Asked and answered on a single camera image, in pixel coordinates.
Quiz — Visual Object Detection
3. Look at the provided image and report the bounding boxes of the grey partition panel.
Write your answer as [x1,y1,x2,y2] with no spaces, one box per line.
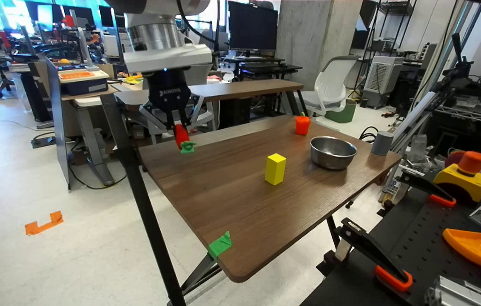
[44,54,72,191]

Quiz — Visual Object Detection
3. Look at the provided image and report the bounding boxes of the orange and blue box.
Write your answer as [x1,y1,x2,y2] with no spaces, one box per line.
[57,68,110,96]

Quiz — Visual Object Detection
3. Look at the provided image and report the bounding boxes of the orange toy pepper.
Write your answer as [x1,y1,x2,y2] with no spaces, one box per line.
[295,112,311,136]

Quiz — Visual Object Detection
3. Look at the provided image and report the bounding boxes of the grey cylinder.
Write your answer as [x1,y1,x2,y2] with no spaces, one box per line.
[371,130,394,156]

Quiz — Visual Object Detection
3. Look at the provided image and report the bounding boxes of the white chair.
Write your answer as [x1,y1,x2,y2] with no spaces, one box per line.
[299,55,361,118]

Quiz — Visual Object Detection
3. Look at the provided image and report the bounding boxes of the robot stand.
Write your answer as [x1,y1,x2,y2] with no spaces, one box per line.
[299,186,481,306]

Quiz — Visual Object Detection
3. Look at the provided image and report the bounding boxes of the black clamp orange handle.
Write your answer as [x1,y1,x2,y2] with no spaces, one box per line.
[395,169,457,208]
[335,217,414,292]

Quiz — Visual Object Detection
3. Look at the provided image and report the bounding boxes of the black cable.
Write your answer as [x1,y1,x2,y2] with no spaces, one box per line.
[358,125,379,143]
[68,159,128,191]

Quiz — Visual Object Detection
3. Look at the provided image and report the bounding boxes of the green bin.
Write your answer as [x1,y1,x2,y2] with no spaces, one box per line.
[324,99,357,124]

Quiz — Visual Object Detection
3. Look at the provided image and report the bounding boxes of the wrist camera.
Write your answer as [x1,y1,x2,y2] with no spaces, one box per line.
[122,44,214,74]

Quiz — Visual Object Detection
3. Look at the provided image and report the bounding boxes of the white air cooler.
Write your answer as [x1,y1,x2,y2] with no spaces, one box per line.
[362,56,405,109]

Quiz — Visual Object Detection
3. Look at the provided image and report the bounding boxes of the orange triangular tray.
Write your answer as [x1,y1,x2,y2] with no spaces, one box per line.
[442,228,481,269]

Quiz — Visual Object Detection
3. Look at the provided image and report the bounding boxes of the black desk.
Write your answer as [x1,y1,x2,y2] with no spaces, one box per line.
[222,55,304,82]

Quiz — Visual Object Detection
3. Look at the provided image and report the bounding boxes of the monitor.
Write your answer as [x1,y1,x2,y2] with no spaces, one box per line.
[228,0,279,57]

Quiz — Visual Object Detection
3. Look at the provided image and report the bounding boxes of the metal bowl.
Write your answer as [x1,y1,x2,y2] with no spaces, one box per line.
[310,136,358,171]

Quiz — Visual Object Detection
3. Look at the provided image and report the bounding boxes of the wooden bench table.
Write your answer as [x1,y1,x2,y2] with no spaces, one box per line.
[114,78,310,143]

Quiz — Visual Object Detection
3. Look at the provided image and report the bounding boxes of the orange floor tape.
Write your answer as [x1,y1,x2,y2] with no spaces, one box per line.
[24,211,64,236]

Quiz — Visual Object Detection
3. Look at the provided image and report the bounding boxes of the wire shelf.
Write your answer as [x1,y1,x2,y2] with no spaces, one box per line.
[434,72,481,130]

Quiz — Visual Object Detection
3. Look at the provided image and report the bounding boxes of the yellow emergency stop button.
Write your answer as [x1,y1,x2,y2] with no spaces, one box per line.
[433,150,481,203]

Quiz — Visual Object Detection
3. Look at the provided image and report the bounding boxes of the green tape piece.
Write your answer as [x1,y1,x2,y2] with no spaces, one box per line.
[208,231,232,260]

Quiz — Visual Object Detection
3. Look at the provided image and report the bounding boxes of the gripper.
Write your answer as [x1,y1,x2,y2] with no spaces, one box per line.
[139,69,205,132]

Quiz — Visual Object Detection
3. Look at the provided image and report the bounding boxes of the yellow block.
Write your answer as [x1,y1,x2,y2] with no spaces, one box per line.
[265,153,287,186]

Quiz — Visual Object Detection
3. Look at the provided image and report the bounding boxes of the aluminium profile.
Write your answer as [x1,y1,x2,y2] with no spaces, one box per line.
[424,275,481,306]

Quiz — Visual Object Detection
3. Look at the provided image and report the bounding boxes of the red plush toy green top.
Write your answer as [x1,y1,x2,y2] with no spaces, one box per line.
[174,123,196,154]

